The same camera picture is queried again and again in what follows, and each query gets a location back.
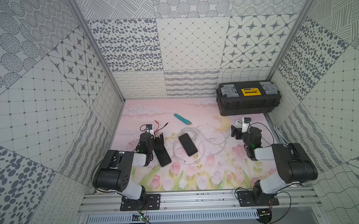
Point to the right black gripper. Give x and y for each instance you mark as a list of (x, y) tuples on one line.
[(233, 130)]

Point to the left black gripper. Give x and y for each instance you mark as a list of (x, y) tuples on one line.
[(156, 141)]

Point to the black smartphone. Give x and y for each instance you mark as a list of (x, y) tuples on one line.
[(162, 155), (188, 144)]

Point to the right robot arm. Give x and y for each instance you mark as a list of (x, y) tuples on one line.
[(293, 166)]

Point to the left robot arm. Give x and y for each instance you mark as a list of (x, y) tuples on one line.
[(113, 173)]

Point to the teal flat tool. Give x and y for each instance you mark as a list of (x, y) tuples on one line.
[(182, 119)]

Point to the pink floral table mat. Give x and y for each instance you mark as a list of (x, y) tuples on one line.
[(220, 163)]

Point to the small circuit board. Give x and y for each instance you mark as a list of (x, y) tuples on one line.
[(139, 218)]

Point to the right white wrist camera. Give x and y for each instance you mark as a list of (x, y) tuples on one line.
[(243, 124)]

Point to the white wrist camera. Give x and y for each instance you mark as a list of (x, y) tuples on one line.
[(243, 124), (147, 128)]

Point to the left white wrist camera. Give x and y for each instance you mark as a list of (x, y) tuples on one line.
[(147, 128)]

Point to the black toolbox yellow handle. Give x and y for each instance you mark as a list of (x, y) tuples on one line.
[(240, 98)]

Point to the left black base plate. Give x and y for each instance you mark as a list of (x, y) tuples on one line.
[(153, 201)]

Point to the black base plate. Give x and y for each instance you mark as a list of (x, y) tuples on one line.
[(153, 201), (248, 199)]

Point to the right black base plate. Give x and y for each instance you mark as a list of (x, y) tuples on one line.
[(248, 199)]

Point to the aluminium mounting rail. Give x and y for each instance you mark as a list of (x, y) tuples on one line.
[(197, 200)]

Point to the white slotted cable duct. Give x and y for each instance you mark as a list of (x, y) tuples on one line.
[(166, 217)]

